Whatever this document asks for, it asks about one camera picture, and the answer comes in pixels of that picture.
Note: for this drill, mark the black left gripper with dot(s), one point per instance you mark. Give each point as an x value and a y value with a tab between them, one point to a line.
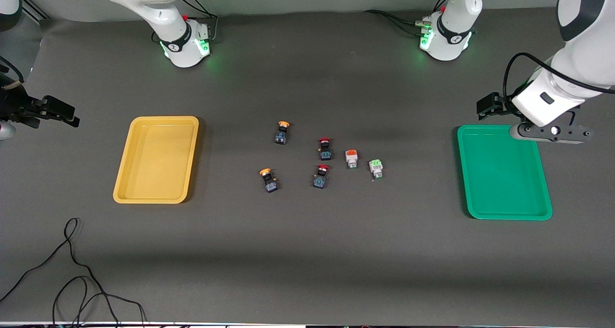
502	105

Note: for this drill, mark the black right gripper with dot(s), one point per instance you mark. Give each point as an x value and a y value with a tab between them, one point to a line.
14	105

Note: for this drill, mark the green square push button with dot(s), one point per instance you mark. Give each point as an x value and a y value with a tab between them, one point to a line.
375	168

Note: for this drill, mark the orange square push button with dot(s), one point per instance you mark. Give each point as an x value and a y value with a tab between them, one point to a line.
351	159

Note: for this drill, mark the yellow mushroom push button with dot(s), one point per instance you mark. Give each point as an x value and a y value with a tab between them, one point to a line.
269	180
282	133

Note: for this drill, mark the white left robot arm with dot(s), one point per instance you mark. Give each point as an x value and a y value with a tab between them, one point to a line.
576	59

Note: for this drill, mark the green plastic tray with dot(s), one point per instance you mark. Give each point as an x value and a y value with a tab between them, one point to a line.
502	174

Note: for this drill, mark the yellow plastic tray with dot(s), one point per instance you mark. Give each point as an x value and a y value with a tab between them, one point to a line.
158	160

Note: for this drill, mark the red mushroom push button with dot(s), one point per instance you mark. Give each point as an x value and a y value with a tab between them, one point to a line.
325	149
321	176

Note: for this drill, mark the dark grey table mat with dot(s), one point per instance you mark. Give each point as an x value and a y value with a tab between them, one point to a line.
307	251

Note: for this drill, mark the aluminium frame rail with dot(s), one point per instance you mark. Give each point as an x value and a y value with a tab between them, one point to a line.
36	8

